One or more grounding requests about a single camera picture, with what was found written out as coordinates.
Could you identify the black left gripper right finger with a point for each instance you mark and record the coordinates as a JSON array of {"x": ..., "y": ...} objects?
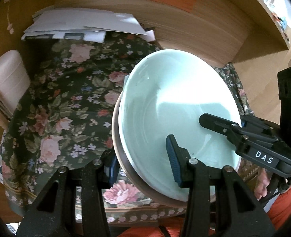
[{"x": 178, "y": 158}]

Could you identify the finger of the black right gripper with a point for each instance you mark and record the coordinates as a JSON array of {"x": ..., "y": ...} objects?
[{"x": 219, "y": 125}]

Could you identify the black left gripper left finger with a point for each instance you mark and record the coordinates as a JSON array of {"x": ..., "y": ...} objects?
[{"x": 111, "y": 168}]

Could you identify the mint green ceramic bowl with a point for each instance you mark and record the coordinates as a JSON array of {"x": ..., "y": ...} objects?
[{"x": 165, "y": 94}]

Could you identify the person's right hand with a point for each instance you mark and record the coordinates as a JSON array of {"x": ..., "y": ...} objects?
[{"x": 262, "y": 182}]

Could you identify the brown rimmed plate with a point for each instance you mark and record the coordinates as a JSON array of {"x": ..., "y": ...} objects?
[{"x": 131, "y": 173}]

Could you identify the dark floral tablecloth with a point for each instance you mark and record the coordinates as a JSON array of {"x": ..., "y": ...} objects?
[{"x": 64, "y": 118}]

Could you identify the small white box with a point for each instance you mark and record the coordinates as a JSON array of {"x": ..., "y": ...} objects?
[{"x": 149, "y": 36}]

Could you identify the white paper stack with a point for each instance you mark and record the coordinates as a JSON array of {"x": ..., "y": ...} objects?
[{"x": 90, "y": 24}]

